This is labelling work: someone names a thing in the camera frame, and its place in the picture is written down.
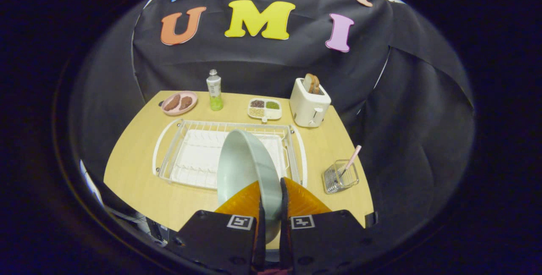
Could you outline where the clear wire basket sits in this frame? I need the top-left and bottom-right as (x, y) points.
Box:
(323, 159), (359, 194)

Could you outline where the white divided spice tray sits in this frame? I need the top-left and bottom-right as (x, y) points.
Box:
(248, 98), (283, 123)

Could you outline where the pale green plate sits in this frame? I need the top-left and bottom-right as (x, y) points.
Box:
(217, 129), (283, 244)

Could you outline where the brown toast slice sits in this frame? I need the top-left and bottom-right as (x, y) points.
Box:
(303, 73), (321, 95)

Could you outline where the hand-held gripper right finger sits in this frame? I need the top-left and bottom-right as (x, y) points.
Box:
(279, 177), (379, 275)

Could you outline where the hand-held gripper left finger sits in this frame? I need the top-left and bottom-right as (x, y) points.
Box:
(167, 181), (266, 275)

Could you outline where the white drip tray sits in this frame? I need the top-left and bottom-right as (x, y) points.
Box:
(170, 129), (288, 189)

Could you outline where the white wire dish rack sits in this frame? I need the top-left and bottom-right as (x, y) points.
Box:
(152, 118), (308, 190)

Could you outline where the clear bottle with green liquid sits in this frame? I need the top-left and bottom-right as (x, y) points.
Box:
(206, 69), (224, 111)

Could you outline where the spoon with pink checkered handle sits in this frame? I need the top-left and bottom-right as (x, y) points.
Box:
(337, 145), (362, 180)

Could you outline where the white toaster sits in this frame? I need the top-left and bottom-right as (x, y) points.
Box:
(290, 77), (332, 128)

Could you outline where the small pink plate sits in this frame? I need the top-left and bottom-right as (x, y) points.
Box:
(160, 91), (198, 116)

